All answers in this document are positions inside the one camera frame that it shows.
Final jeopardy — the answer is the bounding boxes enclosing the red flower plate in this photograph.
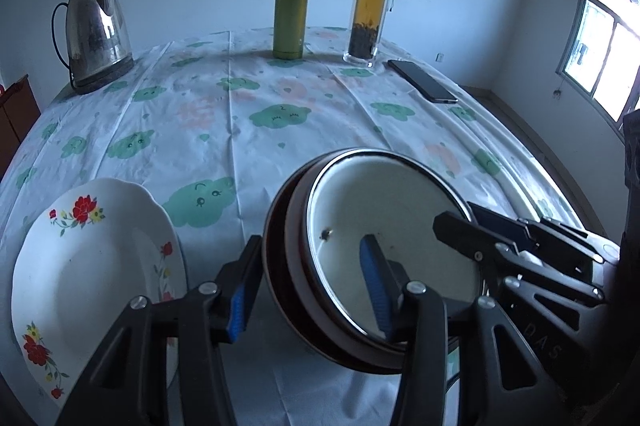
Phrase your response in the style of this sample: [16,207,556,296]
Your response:
[11,177,189,414]

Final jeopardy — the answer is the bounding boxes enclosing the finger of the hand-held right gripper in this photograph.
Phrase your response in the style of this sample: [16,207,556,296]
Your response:
[433,212,606,307]
[467,201,621,268]

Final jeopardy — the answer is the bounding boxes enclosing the black kettle base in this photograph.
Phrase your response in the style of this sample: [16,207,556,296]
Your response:
[70,56,135,96]

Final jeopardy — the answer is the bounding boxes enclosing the steel bowl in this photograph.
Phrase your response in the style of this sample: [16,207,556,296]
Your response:
[305,155,483,346]

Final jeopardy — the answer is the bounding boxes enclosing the brown wooden sideboard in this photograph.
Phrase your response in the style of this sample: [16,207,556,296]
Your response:
[0,75,42,179]

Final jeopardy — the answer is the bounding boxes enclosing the steel electric kettle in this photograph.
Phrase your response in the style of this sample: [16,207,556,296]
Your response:
[62,0,133,77]

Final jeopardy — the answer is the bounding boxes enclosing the red bowl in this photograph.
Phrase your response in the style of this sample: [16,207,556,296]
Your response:
[261,147,488,375]

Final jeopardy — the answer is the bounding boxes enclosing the glass tea bottle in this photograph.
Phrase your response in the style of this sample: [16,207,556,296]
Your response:
[342,0,396,68]

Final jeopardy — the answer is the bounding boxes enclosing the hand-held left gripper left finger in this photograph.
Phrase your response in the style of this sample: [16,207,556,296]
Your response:
[55,235,263,426]

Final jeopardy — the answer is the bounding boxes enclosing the green thermos flask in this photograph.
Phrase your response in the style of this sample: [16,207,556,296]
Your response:
[272,0,312,60]

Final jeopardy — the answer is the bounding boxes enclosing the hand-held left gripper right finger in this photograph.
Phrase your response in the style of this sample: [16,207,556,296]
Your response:
[359,233,566,426]

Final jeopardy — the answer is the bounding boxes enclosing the window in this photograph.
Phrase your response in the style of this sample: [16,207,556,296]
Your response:
[555,0,640,137]

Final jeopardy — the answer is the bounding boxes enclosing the green cloud print tablecloth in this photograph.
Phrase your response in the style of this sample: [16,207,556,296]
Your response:
[0,25,601,426]

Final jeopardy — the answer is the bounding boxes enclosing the black smartphone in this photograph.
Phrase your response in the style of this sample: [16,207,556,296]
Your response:
[387,60,459,104]

